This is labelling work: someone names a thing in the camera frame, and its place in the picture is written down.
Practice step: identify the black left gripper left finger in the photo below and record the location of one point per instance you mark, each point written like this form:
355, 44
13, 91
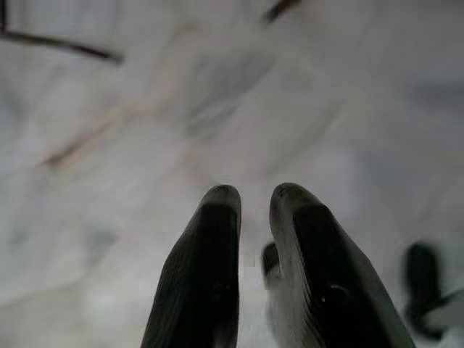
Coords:
206, 261

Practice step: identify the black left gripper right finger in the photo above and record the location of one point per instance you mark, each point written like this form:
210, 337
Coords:
326, 275

